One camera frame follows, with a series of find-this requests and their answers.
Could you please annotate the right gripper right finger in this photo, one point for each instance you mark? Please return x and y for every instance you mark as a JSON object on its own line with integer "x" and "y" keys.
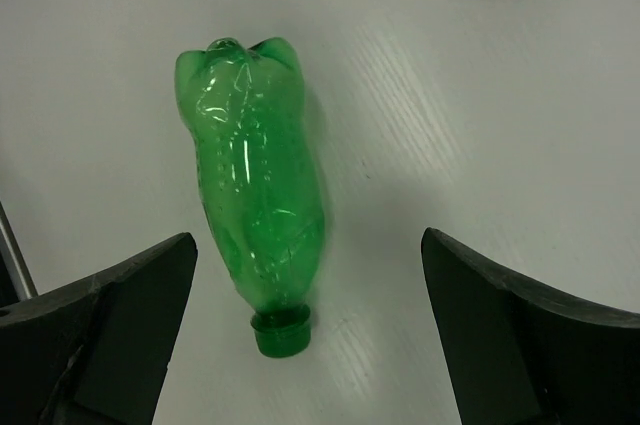
{"x": 519, "y": 351}

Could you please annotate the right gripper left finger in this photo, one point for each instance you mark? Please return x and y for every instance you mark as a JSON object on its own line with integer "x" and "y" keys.
{"x": 97, "y": 351}

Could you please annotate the green plastic bottle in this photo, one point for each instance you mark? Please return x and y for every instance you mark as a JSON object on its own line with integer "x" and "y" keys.
{"x": 244, "y": 108}

